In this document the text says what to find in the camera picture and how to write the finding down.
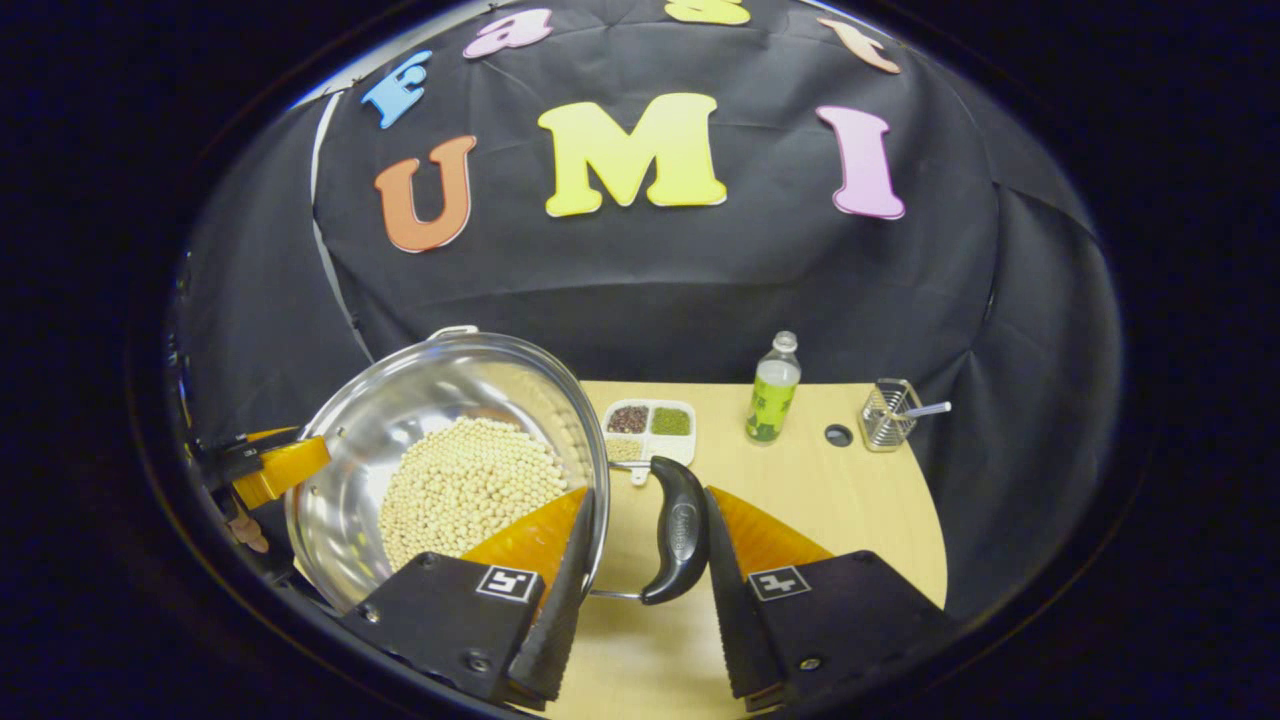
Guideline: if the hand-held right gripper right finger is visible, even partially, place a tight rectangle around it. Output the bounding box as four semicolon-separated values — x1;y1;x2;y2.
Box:
703;486;956;713

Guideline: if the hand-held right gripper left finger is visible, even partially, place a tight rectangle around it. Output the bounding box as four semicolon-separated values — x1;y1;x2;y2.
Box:
340;487;598;709

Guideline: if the steel pot with black handle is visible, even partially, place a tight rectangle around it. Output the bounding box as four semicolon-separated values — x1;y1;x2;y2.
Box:
285;325;711;613

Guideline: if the pile of soybeans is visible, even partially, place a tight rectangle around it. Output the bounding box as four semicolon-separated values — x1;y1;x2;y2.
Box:
378;417;569;571

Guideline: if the white divided bean dish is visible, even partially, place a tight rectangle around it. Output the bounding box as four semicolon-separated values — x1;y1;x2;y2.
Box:
602;398;697;486

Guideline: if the green label plastic bottle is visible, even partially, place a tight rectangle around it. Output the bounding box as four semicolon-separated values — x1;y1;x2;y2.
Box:
745;331;803;444

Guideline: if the black backdrop cloth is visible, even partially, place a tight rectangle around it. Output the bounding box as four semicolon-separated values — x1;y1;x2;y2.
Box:
175;0;1126;621

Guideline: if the wire mesh holder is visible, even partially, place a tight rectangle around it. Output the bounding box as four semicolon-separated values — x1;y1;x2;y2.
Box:
860;378;921;453

